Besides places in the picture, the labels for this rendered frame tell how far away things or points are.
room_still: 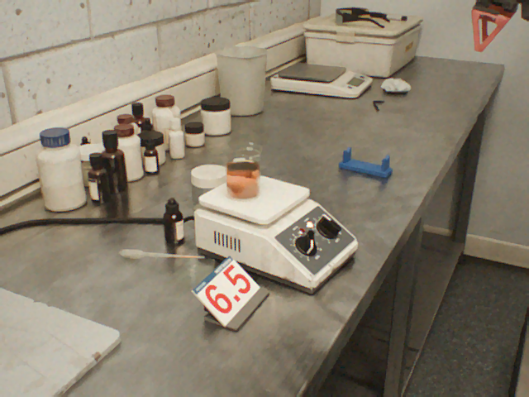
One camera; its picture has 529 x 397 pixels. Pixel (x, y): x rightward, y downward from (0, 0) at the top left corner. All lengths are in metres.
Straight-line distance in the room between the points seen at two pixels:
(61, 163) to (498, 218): 1.75
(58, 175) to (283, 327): 0.48
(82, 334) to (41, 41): 0.62
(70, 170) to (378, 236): 0.51
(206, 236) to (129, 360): 0.23
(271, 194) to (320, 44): 1.13
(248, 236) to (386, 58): 1.16
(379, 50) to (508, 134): 0.64
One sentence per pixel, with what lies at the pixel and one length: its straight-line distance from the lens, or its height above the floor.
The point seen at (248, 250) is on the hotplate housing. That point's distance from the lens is 0.80.
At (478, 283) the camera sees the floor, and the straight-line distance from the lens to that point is 2.29.
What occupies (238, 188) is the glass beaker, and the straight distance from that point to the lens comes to 0.81.
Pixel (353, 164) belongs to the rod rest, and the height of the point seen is 0.76.
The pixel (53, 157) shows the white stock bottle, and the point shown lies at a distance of 1.01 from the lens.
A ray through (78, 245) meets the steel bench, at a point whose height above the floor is 0.75.
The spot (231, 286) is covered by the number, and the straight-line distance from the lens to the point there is 0.76.
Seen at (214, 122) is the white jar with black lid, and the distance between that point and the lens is 1.33.
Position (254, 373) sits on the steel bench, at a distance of 0.67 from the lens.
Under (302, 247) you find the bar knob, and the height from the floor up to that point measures 0.80.
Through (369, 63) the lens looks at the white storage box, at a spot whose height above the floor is 0.79.
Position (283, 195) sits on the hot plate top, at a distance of 0.84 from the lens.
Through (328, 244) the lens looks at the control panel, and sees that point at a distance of 0.82.
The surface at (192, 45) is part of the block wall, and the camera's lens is 1.57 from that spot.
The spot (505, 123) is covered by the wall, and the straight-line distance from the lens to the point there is 2.25.
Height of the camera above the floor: 1.19
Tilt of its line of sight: 25 degrees down
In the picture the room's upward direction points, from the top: straight up
